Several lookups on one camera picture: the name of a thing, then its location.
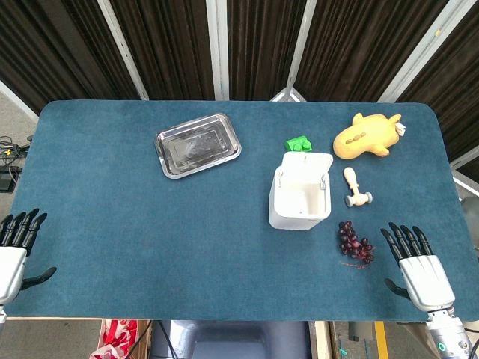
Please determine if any green toy building block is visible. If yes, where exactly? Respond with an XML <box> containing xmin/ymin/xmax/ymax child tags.
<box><xmin>285</xmin><ymin>136</ymin><xmax>313</xmax><ymax>153</ymax></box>

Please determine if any white plastic container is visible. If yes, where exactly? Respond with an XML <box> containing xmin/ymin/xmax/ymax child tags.
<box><xmin>268</xmin><ymin>150</ymin><xmax>334</xmax><ymax>231</ymax></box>

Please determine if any blue fabric table mat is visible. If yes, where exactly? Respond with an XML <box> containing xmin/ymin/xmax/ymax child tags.
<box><xmin>3</xmin><ymin>99</ymin><xmax>479</xmax><ymax>322</ymax></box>

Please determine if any yellow plush toy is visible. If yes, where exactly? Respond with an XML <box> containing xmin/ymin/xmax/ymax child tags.
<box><xmin>332</xmin><ymin>112</ymin><xmax>407</xmax><ymax>161</ymax></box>

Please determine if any red white plastic bag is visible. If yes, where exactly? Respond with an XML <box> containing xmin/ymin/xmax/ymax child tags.
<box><xmin>89</xmin><ymin>319</ymin><xmax>140</xmax><ymax>359</ymax></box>

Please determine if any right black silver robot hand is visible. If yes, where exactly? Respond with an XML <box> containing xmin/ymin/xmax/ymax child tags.
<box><xmin>380</xmin><ymin>222</ymin><xmax>457</xmax><ymax>312</ymax></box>

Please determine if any grey metal frame foot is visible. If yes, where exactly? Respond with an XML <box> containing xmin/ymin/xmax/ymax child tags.
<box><xmin>269</xmin><ymin>86</ymin><xmax>308</xmax><ymax>102</ymax></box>

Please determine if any bundle of black cables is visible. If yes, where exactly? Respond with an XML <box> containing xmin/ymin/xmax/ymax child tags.
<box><xmin>0</xmin><ymin>135</ymin><xmax>31</xmax><ymax>166</ymax></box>

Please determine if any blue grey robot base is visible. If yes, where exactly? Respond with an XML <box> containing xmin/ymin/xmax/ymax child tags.
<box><xmin>149</xmin><ymin>319</ymin><xmax>314</xmax><ymax>359</ymax></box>

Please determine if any white metal frame post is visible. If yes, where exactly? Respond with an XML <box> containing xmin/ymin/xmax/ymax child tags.
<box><xmin>377</xmin><ymin>0</ymin><xmax>469</xmax><ymax>102</ymax></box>
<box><xmin>452</xmin><ymin>174</ymin><xmax>479</xmax><ymax>197</ymax></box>
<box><xmin>0</xmin><ymin>80</ymin><xmax>38</xmax><ymax>124</ymax></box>
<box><xmin>287</xmin><ymin>0</ymin><xmax>319</xmax><ymax>90</ymax></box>
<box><xmin>97</xmin><ymin>0</ymin><xmax>150</xmax><ymax>101</ymax></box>
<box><xmin>205</xmin><ymin>0</ymin><xmax>230</xmax><ymax>101</ymax></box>
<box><xmin>448</xmin><ymin>144</ymin><xmax>479</xmax><ymax>170</ymax></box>

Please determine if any dark brown curtain panel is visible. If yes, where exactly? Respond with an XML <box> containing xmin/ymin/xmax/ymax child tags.
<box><xmin>108</xmin><ymin>0</ymin><xmax>216</xmax><ymax>101</ymax></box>
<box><xmin>227</xmin><ymin>0</ymin><xmax>308</xmax><ymax>101</ymax></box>
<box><xmin>396</xmin><ymin>0</ymin><xmax>479</xmax><ymax>184</ymax></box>
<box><xmin>295</xmin><ymin>0</ymin><xmax>450</xmax><ymax>102</ymax></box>
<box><xmin>0</xmin><ymin>0</ymin><xmax>141</xmax><ymax>115</ymax></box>

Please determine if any bunch of purple grapes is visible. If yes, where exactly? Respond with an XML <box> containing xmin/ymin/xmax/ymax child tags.
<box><xmin>338</xmin><ymin>220</ymin><xmax>376</xmax><ymax>270</ymax></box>

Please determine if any silver metal tray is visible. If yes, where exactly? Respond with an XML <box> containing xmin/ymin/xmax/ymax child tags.
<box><xmin>155</xmin><ymin>112</ymin><xmax>242</xmax><ymax>180</ymax></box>

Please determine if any small wooden toy hammer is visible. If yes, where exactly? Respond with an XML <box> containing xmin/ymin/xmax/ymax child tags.
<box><xmin>343</xmin><ymin>166</ymin><xmax>373</xmax><ymax>207</ymax></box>

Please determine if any black power adapter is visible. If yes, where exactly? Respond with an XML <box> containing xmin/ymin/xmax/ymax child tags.
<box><xmin>0</xmin><ymin>166</ymin><xmax>22</xmax><ymax>194</ymax></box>

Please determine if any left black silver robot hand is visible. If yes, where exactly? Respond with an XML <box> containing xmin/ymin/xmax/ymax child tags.
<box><xmin>0</xmin><ymin>208</ymin><xmax>58</xmax><ymax>306</ymax></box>

